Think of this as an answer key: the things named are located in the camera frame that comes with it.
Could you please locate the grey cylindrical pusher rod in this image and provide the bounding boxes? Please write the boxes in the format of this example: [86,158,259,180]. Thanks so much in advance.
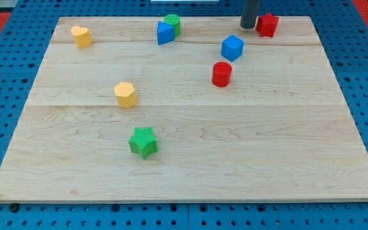
[240,0,261,29]

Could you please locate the yellow heart block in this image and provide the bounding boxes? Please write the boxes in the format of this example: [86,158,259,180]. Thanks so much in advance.
[70,26,93,49]

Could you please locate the red star block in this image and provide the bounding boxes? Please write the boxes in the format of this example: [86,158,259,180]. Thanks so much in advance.
[256,12,279,37]

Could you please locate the green star block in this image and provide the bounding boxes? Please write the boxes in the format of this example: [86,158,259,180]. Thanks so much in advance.
[128,127,158,160]

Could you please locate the red cylinder block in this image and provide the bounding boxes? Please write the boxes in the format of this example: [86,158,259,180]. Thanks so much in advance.
[211,61,233,88]

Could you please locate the blue triangle block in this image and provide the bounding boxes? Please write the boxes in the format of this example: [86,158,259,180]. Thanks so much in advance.
[157,21,174,45]

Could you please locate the green cylinder block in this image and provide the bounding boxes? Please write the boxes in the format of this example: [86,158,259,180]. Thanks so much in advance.
[164,14,181,37]

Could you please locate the light wooden board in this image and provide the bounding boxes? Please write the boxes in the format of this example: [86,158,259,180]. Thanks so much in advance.
[0,16,368,204]

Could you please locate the yellow hexagon block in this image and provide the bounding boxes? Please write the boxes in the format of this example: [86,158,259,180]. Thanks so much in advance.
[114,82,137,109]

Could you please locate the blue cube block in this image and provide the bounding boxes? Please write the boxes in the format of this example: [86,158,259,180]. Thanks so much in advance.
[220,34,245,61]

